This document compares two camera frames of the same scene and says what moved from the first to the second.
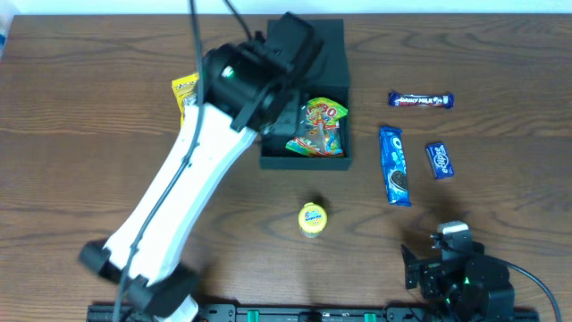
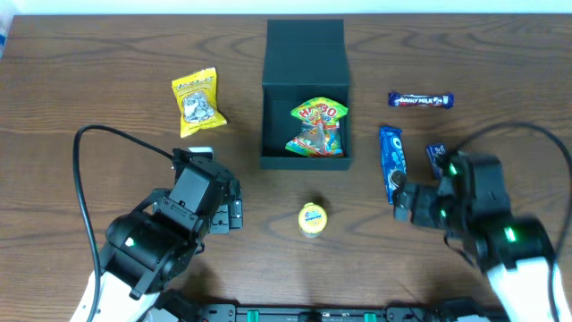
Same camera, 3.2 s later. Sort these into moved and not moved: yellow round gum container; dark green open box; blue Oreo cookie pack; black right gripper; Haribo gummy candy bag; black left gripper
Moved: black right gripper; black left gripper
Not moved: yellow round gum container; Haribo gummy candy bag; blue Oreo cookie pack; dark green open box
